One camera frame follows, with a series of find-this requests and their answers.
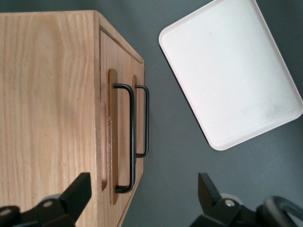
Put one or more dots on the cream rectangular plastic tray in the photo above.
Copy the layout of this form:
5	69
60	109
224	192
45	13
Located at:
225	71

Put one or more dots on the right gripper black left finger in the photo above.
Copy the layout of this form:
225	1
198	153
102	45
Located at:
68	203

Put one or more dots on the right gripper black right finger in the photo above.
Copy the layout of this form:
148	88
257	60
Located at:
213	208

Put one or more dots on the oak wooden drawer cabinet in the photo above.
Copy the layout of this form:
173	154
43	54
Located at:
47	106

